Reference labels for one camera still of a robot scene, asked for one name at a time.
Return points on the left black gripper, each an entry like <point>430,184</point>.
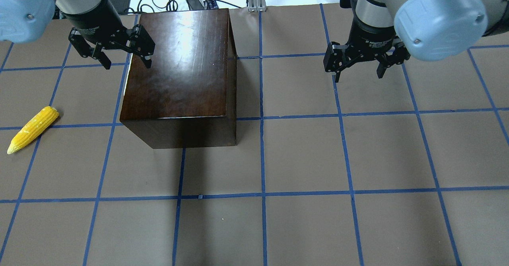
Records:
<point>94,22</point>

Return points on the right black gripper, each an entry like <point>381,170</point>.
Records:
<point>372,35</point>

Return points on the yellow corn cob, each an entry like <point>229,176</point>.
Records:
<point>33,128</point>

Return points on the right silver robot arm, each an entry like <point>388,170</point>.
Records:
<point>433,30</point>

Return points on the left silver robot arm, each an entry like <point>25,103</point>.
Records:
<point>24,21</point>

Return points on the dark brown wooden cabinet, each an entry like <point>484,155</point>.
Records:
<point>187,98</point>

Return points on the black power adapter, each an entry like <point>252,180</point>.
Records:
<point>195,5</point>

